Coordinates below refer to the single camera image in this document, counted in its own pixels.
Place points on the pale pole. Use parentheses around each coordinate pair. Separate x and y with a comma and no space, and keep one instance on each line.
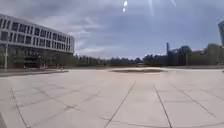
(6,58)

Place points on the pale stone slab plaza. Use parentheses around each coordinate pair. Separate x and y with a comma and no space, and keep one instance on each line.
(126,100)

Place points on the low round dark bed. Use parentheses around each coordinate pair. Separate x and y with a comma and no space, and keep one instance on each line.
(136,70)

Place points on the thin dark tower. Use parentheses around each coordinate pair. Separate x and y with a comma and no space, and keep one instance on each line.
(167,46)

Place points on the tall building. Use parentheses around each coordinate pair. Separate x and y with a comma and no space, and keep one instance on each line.
(221,33)

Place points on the white office building, dark windows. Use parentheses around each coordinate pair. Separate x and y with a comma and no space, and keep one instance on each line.
(33,36)

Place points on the row of trees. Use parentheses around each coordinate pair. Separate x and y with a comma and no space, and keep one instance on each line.
(200,56)

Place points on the low dark raised platform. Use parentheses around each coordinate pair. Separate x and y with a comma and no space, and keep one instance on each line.
(26,72)

